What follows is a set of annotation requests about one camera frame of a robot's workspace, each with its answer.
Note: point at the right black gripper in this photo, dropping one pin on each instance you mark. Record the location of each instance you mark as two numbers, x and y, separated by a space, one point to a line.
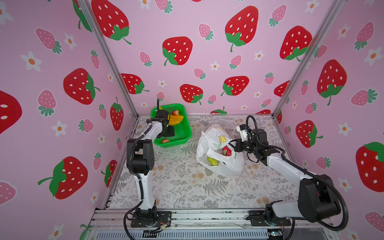
240 145

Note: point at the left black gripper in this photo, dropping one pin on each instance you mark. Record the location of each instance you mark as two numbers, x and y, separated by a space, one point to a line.
167 129

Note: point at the white lemon print plastic bag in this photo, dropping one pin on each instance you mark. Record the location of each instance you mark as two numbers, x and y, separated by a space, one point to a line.
211 144

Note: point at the green fake pear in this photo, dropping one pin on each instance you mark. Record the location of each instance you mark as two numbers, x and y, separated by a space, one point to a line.
213 161

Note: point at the red fake dragon fruit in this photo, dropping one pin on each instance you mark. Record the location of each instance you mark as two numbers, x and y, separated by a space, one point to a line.
227 151

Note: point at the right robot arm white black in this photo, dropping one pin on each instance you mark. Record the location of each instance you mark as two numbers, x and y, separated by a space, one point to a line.
317 199

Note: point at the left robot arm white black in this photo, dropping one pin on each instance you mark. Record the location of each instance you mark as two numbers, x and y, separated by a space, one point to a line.
141 160

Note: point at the yellow fake banana bunch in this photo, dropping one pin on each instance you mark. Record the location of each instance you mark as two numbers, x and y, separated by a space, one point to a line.
175 119

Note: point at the green plastic basket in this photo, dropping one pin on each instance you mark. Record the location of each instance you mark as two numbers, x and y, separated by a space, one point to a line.
183 130

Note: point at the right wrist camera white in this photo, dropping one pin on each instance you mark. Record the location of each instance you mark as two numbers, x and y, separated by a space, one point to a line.
243 131

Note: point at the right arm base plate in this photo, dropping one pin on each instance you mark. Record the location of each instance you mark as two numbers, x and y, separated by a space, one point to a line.
267 217

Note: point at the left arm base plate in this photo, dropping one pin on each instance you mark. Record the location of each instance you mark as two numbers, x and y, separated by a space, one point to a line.
148 219

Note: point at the aluminium front rail frame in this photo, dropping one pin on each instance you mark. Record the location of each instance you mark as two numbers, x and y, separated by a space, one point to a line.
205 224

